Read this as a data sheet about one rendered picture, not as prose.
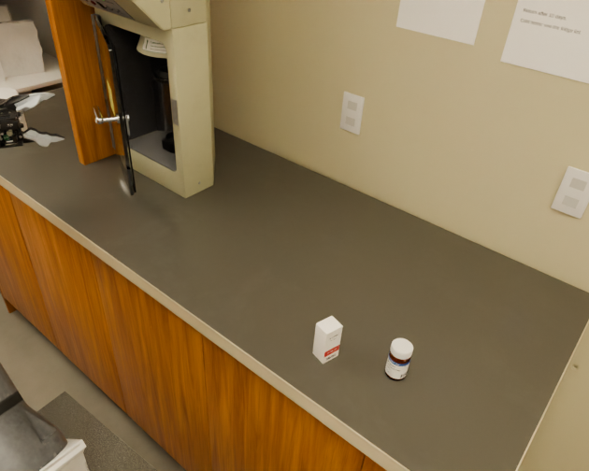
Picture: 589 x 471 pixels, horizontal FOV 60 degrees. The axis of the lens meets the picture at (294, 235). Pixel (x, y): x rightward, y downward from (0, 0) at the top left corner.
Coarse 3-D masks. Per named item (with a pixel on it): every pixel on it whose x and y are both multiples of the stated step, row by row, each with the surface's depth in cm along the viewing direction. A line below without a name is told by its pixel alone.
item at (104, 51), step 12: (96, 24) 129; (96, 36) 136; (108, 48) 114; (108, 60) 118; (108, 72) 124; (108, 84) 131; (108, 96) 139; (108, 108) 147; (120, 108) 122; (120, 120) 123; (120, 132) 128; (120, 144) 136; (120, 156) 144; (132, 192) 136
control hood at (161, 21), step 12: (120, 0) 113; (132, 0) 109; (144, 0) 111; (156, 0) 113; (168, 0) 116; (132, 12) 117; (144, 12) 112; (156, 12) 114; (168, 12) 117; (156, 24) 116; (168, 24) 118
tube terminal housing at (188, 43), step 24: (192, 0) 121; (120, 24) 132; (144, 24) 125; (192, 24) 124; (168, 48) 123; (192, 48) 126; (168, 72) 127; (192, 72) 130; (192, 96) 133; (192, 120) 136; (192, 144) 140; (144, 168) 155; (192, 168) 144; (192, 192) 148
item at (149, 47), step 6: (144, 36) 132; (138, 42) 135; (144, 42) 132; (150, 42) 131; (156, 42) 130; (138, 48) 134; (144, 48) 132; (150, 48) 131; (156, 48) 131; (162, 48) 131; (144, 54) 132; (150, 54) 132; (156, 54) 131; (162, 54) 131
